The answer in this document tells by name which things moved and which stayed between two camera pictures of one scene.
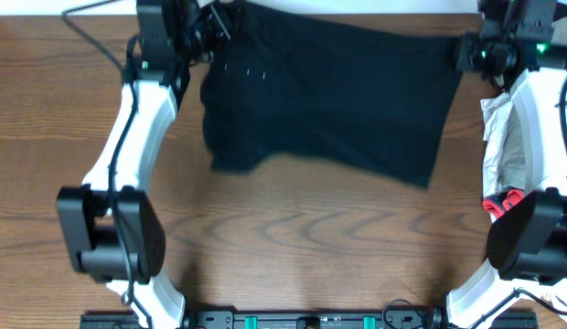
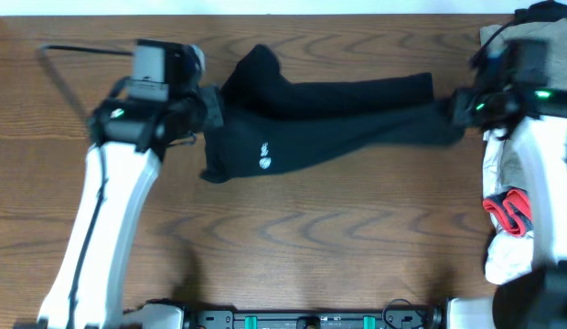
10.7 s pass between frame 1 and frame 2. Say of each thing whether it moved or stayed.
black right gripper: moved
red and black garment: stayed
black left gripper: moved
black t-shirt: moved
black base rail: stayed
